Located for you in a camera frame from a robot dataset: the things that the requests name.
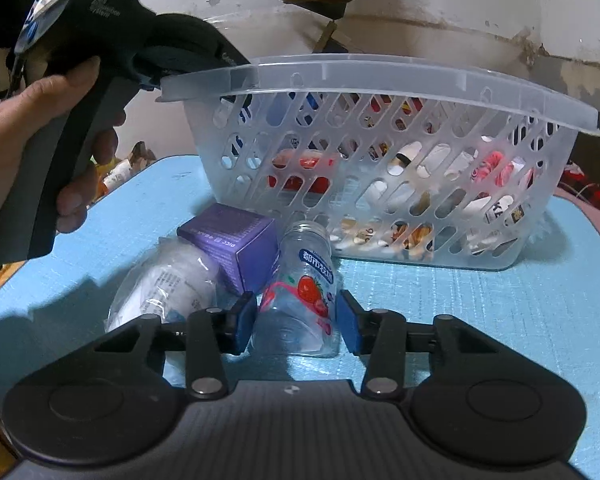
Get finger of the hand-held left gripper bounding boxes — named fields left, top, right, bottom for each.
left=219, top=91, right=255, bottom=124

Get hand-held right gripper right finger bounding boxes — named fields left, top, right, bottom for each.
left=339, top=289, right=506, bottom=402

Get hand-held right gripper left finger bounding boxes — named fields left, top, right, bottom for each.
left=94, top=292, right=259, bottom=402

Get clear bottle strawberry label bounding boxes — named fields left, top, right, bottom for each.
left=249, top=220, right=344, bottom=359

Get translucent plastic basket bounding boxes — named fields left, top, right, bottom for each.
left=155, top=53, right=600, bottom=272

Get pink tissue pack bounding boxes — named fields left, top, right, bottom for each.
left=467, top=149, right=537, bottom=197

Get person's left hand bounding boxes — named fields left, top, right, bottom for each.
left=0, top=57, right=127, bottom=239

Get purple cardboard box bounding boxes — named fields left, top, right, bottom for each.
left=176, top=203, right=281, bottom=296

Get clear-wrapped white pack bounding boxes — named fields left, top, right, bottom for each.
left=104, top=240, right=222, bottom=332

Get brown tool behind basket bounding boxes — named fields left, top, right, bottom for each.
left=314, top=19, right=339, bottom=57

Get crumpled snack packets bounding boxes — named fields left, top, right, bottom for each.
left=92, top=141, right=157, bottom=207

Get red plaid pillow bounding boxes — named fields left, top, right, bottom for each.
left=559, top=162, right=600, bottom=222

